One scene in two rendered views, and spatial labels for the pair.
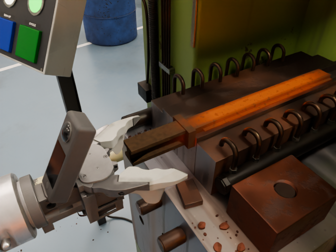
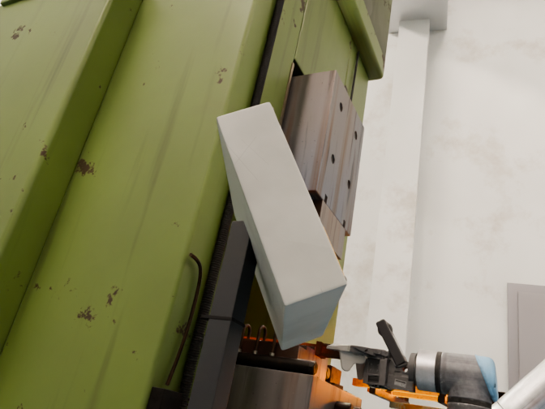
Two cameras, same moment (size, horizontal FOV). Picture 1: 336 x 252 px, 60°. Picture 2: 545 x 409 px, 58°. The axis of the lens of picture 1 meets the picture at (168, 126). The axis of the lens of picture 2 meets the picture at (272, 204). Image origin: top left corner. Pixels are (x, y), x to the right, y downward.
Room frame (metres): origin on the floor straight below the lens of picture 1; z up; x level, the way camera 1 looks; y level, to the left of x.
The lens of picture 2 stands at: (1.15, 1.00, 0.79)
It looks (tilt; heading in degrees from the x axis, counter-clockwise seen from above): 24 degrees up; 241
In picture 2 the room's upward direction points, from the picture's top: 12 degrees clockwise
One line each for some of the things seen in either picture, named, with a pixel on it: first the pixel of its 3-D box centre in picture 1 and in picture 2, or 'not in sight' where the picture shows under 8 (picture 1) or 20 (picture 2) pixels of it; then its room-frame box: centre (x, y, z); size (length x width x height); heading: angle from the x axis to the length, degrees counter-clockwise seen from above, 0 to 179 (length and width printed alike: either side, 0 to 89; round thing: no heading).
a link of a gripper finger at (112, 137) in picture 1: (119, 139); (345, 358); (0.35, 0.08, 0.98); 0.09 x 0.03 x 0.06; 156
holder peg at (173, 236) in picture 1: (171, 239); not in sight; (0.24, -0.01, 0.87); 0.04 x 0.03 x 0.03; 120
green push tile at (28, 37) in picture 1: (29, 44); not in sight; (0.65, 0.33, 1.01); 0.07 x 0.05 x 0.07; 55
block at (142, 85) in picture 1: (146, 91); (165, 402); (0.77, 0.07, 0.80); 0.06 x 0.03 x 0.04; 30
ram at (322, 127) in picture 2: not in sight; (285, 166); (0.44, -0.22, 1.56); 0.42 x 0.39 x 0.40; 120
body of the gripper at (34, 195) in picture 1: (75, 188); (390, 369); (0.26, 0.13, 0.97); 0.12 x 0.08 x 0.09; 120
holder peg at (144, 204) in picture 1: (148, 203); (343, 408); (0.30, 0.03, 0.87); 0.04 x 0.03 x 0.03; 120
